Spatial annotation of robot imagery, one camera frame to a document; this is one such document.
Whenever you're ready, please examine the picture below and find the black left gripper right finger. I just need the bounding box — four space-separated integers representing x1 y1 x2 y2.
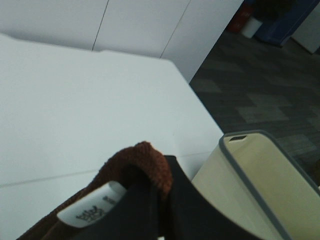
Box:
157 155 285 240

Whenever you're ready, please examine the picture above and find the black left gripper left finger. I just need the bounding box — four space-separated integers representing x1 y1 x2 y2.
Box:
17 180 161 240

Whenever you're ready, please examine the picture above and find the brown towel with white label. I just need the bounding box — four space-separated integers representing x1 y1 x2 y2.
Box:
18 141 173 240

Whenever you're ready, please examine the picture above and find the beige basket grey rim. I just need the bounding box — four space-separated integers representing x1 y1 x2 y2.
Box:
192 130 320 240

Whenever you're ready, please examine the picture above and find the red object in background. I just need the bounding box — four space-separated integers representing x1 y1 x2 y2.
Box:
227 3 254 33

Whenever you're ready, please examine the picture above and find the blue cabinet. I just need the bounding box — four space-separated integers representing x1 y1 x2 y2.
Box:
254 0 320 47

